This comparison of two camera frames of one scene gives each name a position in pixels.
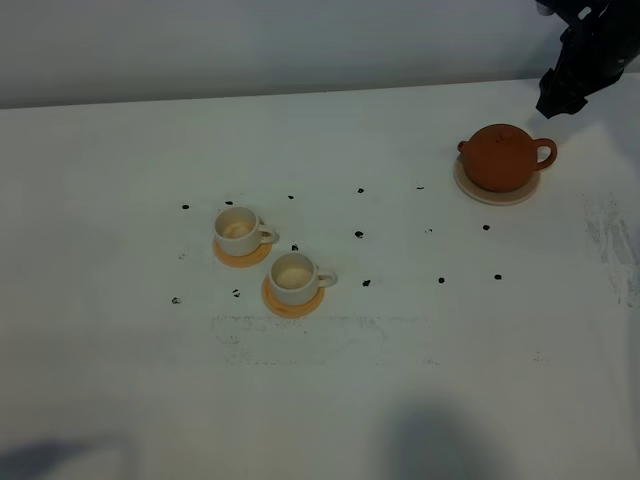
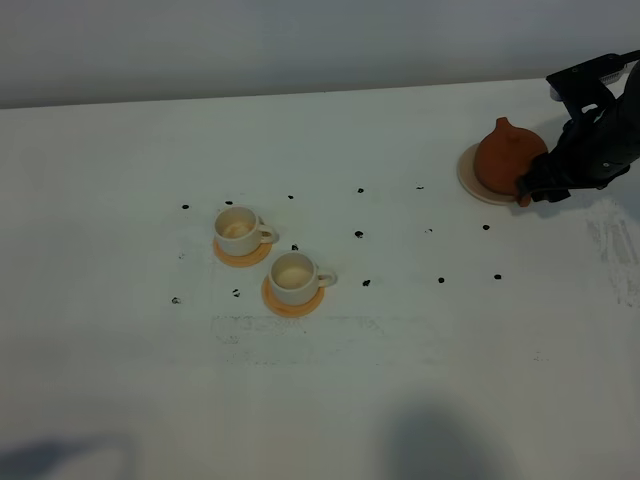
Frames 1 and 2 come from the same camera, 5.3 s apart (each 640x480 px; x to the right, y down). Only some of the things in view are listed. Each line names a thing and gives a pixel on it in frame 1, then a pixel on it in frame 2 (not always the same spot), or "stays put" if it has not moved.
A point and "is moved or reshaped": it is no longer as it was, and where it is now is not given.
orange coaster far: x=244 y=261 stays put
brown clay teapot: x=504 y=158 is moved or reshaped
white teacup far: x=240 y=231 stays put
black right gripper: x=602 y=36 to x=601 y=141
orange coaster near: x=286 y=310 stays put
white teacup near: x=295 y=279 stays put
